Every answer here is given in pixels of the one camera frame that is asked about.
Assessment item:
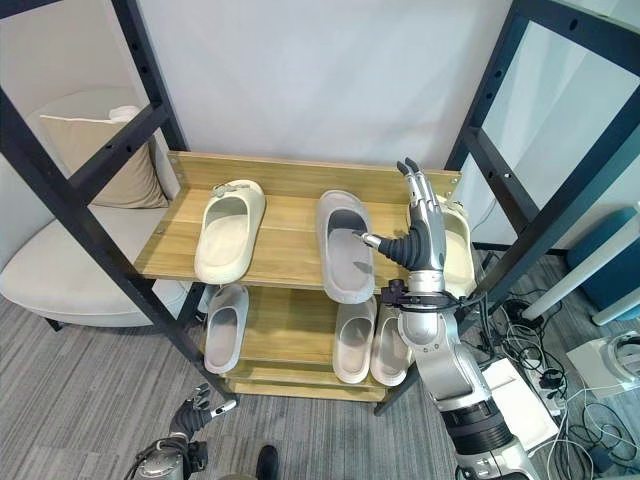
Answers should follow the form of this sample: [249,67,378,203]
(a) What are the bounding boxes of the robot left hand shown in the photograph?
[168,383,237,439]

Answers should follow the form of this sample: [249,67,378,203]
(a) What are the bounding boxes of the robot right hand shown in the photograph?
[359,157,448,275]

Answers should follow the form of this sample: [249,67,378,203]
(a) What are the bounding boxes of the narrow wooden rack shelf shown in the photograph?
[223,373,389,404]

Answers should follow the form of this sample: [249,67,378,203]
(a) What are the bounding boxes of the wide wooden rack shelf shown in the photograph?
[133,151,464,302]

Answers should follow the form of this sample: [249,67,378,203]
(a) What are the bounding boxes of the small grey slipper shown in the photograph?
[201,284,251,376]

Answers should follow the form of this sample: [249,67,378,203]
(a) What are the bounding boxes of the large grey slipper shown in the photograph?
[315,189,378,304]

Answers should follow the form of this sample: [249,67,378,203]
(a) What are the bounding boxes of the beige slipper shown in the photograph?
[369,298,415,388]
[331,296,379,385]

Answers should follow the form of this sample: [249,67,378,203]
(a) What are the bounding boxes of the white table leg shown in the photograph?
[526,233,640,322]

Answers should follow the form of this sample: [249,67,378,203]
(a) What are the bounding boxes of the cream slipper with charm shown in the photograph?
[193,178,267,284]

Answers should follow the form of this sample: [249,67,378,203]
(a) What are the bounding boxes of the blue cabinet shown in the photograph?
[566,206,640,312]

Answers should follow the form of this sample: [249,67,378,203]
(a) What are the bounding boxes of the white flat box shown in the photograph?
[478,356,562,452]

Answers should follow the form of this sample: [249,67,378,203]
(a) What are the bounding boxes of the cream upholstered armchair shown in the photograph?
[0,86,202,332]

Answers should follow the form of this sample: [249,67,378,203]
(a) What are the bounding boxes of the white power strip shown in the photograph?
[535,368,570,417]

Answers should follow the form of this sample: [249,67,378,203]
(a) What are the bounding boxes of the white box with device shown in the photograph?
[566,333,640,400]

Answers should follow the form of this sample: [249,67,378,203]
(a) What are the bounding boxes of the beige cushion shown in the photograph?
[39,114,169,211]

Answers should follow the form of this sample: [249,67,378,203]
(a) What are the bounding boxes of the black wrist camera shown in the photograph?
[381,279,408,308]

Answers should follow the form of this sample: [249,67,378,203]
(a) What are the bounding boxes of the black cable tangle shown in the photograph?
[472,243,569,374]

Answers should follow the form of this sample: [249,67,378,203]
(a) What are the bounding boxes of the black metal rack frame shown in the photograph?
[0,0,640,417]

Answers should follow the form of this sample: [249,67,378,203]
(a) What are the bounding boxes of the white cable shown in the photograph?
[546,387,640,480]

